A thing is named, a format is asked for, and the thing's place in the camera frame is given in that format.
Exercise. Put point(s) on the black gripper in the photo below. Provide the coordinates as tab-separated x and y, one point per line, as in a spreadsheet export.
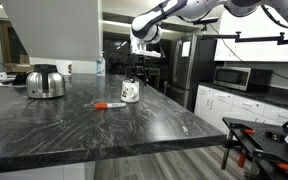
136	67

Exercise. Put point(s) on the white ceramic mug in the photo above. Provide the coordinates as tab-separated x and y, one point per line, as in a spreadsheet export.
130	91

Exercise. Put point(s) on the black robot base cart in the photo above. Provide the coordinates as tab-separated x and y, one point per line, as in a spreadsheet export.
265	144

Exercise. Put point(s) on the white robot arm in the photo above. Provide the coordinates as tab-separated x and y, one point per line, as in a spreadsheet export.
145	28

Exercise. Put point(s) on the orange capped marker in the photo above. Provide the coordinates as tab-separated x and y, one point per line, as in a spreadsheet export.
109	105

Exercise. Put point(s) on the plastic water bottle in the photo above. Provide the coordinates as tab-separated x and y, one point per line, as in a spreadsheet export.
101	66

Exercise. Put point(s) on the stainless refrigerator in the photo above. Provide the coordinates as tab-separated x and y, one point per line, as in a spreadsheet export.
193	62

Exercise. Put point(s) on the white kitchen cabinets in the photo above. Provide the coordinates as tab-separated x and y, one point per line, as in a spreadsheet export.
270	107

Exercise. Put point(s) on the large white whiteboard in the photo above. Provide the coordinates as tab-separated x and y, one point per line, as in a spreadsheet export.
59	31

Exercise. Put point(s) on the steel coffee carafe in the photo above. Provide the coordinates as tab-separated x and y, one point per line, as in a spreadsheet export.
45	82

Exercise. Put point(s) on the stainless microwave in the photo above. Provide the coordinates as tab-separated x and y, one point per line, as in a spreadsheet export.
242	78

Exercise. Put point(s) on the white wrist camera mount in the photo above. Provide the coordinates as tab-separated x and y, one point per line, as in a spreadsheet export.
138	47

